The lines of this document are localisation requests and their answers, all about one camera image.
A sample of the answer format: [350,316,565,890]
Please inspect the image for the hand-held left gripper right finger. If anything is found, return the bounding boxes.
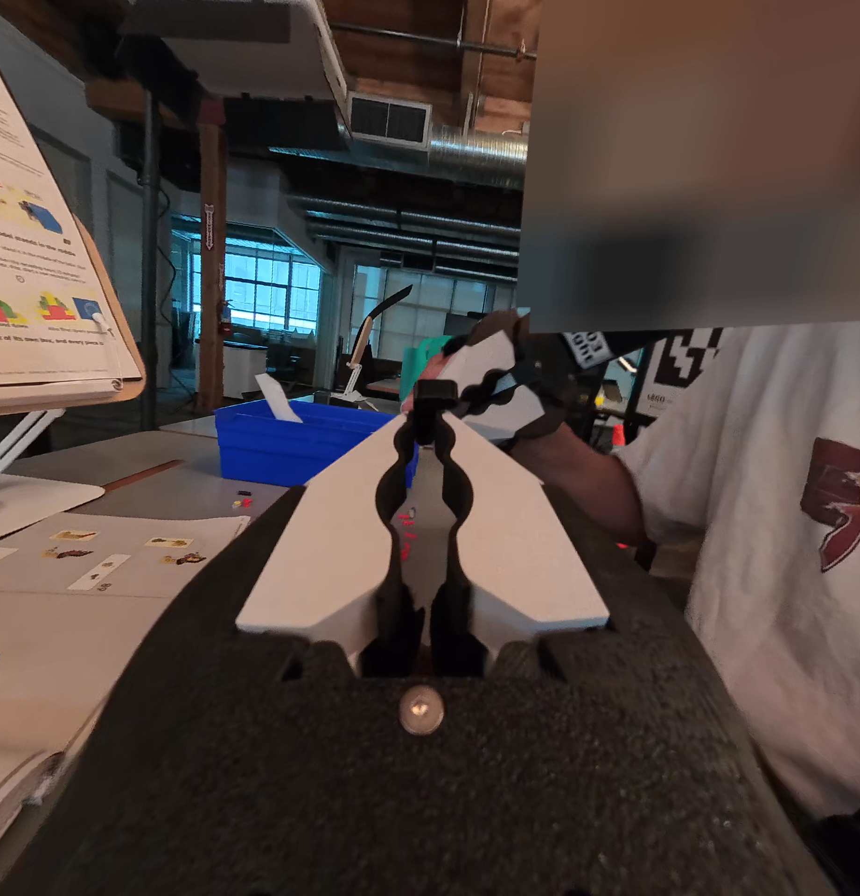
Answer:
[437,413,610,662]

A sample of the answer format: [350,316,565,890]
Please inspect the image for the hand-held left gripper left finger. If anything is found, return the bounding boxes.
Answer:
[235,413,411,662]

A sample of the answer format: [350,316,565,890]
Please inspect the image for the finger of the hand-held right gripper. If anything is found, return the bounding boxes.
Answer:
[465,374,546,443]
[444,329,529,415]

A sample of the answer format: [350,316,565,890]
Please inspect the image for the black lego connector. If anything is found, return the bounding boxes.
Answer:
[413,380,460,447]

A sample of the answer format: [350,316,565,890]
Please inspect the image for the person's right forearm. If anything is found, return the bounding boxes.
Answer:
[510,420,648,564]

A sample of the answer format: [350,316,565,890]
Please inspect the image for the scattered small lego pieces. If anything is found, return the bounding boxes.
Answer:
[230,490,420,561]

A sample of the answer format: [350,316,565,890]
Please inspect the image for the lego instruction booklet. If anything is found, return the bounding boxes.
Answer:
[0,513,252,848]

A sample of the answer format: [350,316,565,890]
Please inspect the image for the blue plastic bin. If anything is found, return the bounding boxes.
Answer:
[215,400,420,489]

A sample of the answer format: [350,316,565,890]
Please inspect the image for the desk lamp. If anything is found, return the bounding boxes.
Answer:
[339,283,414,407]

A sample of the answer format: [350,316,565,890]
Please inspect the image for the square code card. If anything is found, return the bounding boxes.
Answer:
[636,328,725,421]

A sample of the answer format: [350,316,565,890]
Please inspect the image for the white paper slip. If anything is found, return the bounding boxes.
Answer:
[255,373,305,424]

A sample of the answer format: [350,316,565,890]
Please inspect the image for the air vent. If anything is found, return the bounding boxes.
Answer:
[349,93,433,149]

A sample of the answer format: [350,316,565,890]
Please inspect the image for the ceiling light panel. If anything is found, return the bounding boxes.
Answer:
[118,0,348,120]

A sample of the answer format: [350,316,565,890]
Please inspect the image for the printed instruction sheet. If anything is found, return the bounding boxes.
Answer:
[0,42,142,387]

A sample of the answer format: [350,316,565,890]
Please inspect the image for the metal air duct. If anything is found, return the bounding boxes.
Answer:
[269,125,529,191]

